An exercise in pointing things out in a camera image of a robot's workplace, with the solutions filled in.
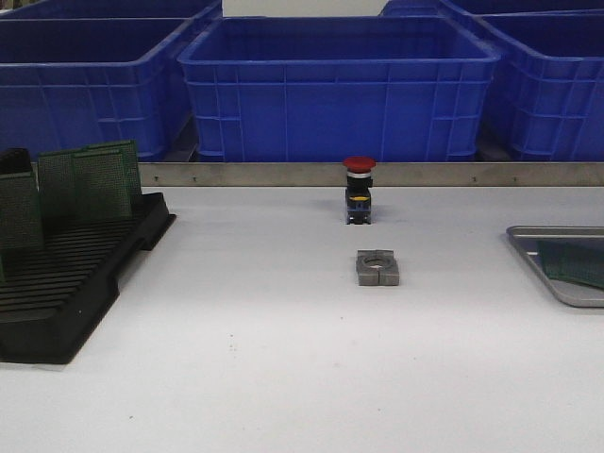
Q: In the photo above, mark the far right blue crate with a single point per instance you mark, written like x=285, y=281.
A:
x=462, y=11

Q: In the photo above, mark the left blue plastic crate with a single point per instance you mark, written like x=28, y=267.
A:
x=68, y=83

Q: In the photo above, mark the rear right green board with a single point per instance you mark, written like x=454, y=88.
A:
x=130, y=165

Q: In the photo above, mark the silver metal tray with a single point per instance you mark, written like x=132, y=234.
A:
x=524, y=240

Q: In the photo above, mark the centre blue plastic crate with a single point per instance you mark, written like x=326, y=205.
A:
x=396, y=89

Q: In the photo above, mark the blue plastic crate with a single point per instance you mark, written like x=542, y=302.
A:
x=68, y=83
x=396, y=89
x=545, y=102

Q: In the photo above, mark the black slotted board rack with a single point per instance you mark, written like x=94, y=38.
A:
x=53, y=297

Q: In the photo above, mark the grey square mounting block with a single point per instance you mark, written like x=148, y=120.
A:
x=377, y=268

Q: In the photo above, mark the right blue plastic crate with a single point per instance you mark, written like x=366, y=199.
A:
x=545, y=102

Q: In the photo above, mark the red emergency stop button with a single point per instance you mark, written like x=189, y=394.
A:
x=357, y=193

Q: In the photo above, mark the metal table edge rail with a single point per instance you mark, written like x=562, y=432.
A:
x=393, y=174

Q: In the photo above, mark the far left blue crate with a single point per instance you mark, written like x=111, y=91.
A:
x=201, y=12

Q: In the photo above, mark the green circuit board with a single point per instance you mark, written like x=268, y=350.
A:
x=21, y=220
x=101, y=191
x=589, y=277
x=560, y=255

